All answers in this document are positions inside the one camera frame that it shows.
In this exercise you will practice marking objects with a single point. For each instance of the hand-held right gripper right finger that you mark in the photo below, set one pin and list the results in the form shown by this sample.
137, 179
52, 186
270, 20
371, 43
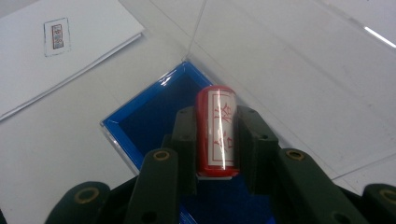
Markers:
257, 146

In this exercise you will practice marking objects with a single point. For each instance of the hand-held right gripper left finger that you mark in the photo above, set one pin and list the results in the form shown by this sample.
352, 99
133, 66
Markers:
184, 140

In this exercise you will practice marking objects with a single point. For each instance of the red stamp with grey base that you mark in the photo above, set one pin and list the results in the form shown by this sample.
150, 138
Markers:
218, 130

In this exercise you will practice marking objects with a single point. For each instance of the blue ink pad clear case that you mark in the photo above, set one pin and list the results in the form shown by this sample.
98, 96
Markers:
149, 118

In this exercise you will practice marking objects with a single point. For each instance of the stack of white paper sheets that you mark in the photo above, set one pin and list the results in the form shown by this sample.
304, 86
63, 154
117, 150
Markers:
62, 62

